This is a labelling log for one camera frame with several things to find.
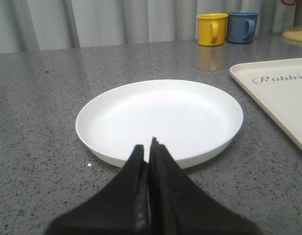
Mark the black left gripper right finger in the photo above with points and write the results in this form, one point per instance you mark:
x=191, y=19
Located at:
x=179, y=207

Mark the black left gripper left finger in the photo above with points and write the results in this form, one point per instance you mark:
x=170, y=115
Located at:
x=120, y=208

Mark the white round plate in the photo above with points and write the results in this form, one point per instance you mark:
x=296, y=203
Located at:
x=195, y=121

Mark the cream rabbit serving tray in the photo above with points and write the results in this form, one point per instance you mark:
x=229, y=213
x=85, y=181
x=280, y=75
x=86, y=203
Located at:
x=277, y=87

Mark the yellow enamel mug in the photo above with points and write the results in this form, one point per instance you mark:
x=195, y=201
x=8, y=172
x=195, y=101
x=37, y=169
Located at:
x=212, y=29

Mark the blue enamel mug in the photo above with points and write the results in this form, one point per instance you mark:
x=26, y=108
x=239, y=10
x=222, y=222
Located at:
x=241, y=26

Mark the wooden mug tree stand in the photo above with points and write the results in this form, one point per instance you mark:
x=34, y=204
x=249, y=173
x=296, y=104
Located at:
x=294, y=34

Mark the red enamel mug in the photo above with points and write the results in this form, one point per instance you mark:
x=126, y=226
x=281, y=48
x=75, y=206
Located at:
x=290, y=2

